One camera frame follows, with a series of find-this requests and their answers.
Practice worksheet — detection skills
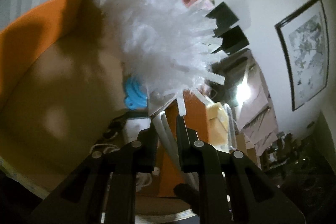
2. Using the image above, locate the white fluffy duster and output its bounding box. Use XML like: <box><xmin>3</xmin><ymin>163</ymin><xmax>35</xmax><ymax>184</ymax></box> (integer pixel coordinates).
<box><xmin>84</xmin><ymin>0</ymin><xmax>227</xmax><ymax>185</ymax></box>

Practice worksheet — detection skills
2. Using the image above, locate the right black speaker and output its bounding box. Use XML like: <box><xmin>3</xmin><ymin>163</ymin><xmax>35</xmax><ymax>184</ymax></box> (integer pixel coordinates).
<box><xmin>213</xmin><ymin>26</ymin><xmax>249</xmax><ymax>55</ymax></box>

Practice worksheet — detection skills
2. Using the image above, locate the black speaker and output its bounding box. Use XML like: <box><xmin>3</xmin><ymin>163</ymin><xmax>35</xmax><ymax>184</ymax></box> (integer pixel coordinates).
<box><xmin>206</xmin><ymin>2</ymin><xmax>239</xmax><ymax>37</ymax></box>
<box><xmin>213</xmin><ymin>26</ymin><xmax>249</xmax><ymax>55</ymax></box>

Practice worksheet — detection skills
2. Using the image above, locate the blue collapsible funnel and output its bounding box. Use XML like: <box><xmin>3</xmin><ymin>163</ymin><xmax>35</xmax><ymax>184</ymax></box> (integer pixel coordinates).
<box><xmin>124</xmin><ymin>77</ymin><xmax>147</xmax><ymax>110</ymax></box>

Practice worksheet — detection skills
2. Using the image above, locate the white earphone case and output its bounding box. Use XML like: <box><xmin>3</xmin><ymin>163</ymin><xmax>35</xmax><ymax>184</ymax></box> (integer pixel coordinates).
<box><xmin>123</xmin><ymin>118</ymin><xmax>151</xmax><ymax>144</ymax></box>

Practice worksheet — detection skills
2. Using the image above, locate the framed wall painting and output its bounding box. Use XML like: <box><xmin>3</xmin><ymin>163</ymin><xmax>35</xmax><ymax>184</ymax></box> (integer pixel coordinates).
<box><xmin>275</xmin><ymin>0</ymin><xmax>329</xmax><ymax>111</ymax></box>

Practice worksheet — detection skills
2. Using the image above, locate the beige sofa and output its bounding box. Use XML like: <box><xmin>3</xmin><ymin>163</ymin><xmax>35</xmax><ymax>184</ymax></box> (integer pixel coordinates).
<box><xmin>209</xmin><ymin>48</ymin><xmax>280</xmax><ymax>159</ymax></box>

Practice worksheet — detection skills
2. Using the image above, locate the orange cardboard box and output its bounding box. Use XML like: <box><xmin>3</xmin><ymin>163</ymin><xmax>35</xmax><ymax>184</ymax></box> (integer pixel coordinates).
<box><xmin>0</xmin><ymin>0</ymin><xmax>214</xmax><ymax>198</ymax></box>

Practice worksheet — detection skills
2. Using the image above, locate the yellow sponge pack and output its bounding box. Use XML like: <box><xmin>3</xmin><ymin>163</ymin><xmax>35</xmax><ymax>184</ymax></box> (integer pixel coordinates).
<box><xmin>206</xmin><ymin>102</ymin><xmax>228</xmax><ymax>146</ymax></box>

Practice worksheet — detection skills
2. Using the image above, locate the left black speaker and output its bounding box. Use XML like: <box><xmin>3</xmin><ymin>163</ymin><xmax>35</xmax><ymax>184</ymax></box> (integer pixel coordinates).
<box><xmin>206</xmin><ymin>2</ymin><xmax>239</xmax><ymax>37</ymax></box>

